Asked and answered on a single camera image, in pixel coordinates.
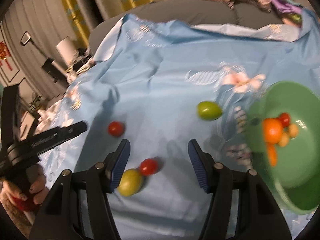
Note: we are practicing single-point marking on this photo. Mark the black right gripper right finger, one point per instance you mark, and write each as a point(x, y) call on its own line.
point(258, 216)

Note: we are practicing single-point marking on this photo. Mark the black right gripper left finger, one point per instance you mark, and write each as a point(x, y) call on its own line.
point(77, 197)

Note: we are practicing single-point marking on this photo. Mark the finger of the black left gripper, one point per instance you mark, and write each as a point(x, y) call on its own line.
point(42, 142)

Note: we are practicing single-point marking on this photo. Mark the red tomato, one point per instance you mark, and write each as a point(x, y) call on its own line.
point(148, 167)
point(26, 205)
point(285, 119)
point(116, 129)

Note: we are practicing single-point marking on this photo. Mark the yellow lemon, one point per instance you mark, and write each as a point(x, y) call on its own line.
point(130, 183)

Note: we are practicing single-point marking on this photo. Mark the green plastic bowl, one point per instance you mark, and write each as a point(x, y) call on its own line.
point(294, 181)

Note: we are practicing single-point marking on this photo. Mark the yellow small fruit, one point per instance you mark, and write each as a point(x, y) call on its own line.
point(292, 130)
point(285, 138)

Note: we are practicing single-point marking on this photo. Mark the large orange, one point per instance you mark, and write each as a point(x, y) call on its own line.
point(272, 130)

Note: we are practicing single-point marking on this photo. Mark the small orange mandarin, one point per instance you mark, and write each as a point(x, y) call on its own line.
point(271, 154)

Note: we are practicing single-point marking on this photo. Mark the person left hand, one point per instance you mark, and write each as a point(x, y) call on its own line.
point(10, 191)

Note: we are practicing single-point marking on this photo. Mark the black stand device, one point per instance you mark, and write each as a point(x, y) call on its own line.
point(50, 66)

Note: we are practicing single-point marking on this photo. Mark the white lamp shade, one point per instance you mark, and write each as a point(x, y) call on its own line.
point(67, 51)

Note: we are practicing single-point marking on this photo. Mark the green round fruit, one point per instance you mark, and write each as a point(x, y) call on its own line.
point(208, 110)

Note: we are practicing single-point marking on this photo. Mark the light blue floral cloth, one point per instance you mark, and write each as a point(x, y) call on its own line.
point(151, 76)

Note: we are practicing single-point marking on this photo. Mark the yellow patterned curtain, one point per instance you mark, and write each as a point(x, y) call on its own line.
point(77, 21)

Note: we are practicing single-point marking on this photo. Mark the grey sofa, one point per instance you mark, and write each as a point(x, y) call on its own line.
point(195, 12)

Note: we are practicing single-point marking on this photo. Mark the purple crumpled garment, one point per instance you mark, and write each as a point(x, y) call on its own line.
point(289, 9)

